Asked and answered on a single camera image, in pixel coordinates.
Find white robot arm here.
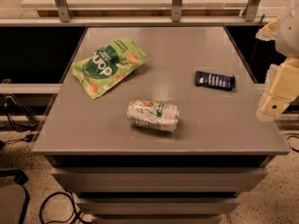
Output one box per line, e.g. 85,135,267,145
256,0,299,121

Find dark blue snack bar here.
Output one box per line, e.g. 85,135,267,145
195,71,235,91

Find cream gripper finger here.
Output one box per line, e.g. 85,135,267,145
256,58,299,121
255,18,279,41

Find green snack chip bag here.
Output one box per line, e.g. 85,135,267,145
71,39,148,99

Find middle metal bracket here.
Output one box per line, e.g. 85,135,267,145
171,0,182,22

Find left metal bracket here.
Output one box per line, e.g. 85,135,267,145
54,0,71,22

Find grey cabinet drawers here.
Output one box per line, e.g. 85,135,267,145
52,167,267,224

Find right metal bracket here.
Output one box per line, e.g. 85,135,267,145
242,0,261,21

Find black cable right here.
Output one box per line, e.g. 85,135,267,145
282,132,299,153

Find black floor cable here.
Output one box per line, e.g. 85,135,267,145
38,191,92,224

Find metal bracket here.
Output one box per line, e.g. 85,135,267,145
242,0,261,21
171,0,182,22
54,0,71,22

